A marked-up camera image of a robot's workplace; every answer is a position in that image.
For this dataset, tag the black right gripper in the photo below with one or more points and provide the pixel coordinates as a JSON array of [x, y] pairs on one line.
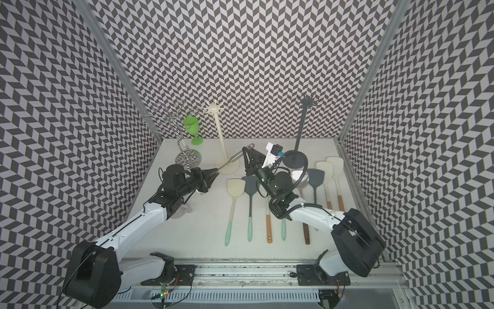
[[254, 159]]

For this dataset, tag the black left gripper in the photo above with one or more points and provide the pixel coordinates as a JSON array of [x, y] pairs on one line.
[[202, 174]]

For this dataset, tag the grey turner mint handle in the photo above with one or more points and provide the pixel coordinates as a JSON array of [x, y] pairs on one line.
[[250, 189]]

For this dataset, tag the cream spatula cream handle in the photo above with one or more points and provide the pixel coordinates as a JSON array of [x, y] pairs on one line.
[[235, 188]]

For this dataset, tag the steel spoon brown handle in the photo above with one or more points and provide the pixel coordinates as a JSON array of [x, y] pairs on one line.
[[296, 175]]

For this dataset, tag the white spatula wooden handle rack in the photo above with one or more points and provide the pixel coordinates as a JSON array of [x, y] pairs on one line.
[[269, 237]]

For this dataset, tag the grey spatula mint handle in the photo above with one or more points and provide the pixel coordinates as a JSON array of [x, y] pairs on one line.
[[316, 180]]

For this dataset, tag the white spatula mint handle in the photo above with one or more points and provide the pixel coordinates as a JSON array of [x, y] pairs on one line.
[[283, 230]]

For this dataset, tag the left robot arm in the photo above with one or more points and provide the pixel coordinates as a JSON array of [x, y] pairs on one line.
[[96, 271]]

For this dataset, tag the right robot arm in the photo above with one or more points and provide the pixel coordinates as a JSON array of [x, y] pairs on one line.
[[358, 245]]

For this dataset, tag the cream utensil rack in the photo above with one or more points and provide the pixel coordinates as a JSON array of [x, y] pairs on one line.
[[214, 109]]

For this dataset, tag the dark grey utensil rack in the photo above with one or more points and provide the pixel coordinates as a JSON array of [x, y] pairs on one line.
[[292, 159]]

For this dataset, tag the pink ceramic cup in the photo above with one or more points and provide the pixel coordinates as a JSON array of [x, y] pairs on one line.
[[181, 211]]

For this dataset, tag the green plastic goblet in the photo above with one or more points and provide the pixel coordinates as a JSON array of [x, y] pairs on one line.
[[192, 127]]

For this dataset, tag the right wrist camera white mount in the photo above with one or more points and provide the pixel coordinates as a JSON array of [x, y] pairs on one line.
[[274, 152]]

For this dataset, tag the chrome wire glass rack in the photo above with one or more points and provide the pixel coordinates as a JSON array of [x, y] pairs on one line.
[[168, 123]]

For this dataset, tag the metal base rail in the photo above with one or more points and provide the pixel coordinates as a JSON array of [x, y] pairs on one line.
[[274, 283]]

